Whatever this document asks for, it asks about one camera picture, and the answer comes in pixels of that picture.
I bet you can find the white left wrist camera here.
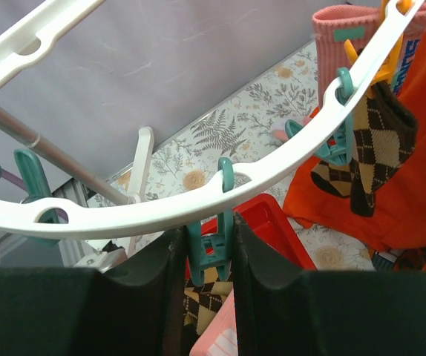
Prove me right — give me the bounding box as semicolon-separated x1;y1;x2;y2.
74;241;128;273

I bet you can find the silver clothes rail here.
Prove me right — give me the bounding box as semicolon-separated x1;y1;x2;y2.
0;107;134;205

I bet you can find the pink green sock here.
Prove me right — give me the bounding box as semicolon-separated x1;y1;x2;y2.
189;291;238;356
285;1;426;152

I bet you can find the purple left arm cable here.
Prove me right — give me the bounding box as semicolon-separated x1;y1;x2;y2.
0;166;69;223

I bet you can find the brown argyle sock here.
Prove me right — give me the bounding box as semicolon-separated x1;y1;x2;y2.
310;82;419;217
183;268;233;337

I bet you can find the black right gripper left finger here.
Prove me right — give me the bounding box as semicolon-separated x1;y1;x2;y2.
0;228;186;355

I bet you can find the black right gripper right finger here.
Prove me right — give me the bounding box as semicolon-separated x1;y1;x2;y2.
233;214;426;355

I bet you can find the orange t-shirt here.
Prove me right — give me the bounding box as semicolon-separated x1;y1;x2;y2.
284;3;426;271

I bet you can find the red plastic tray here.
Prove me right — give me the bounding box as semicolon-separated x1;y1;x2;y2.
185;192;318;281

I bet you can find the white round sock hanger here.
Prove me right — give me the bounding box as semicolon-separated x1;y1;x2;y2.
0;1;422;245

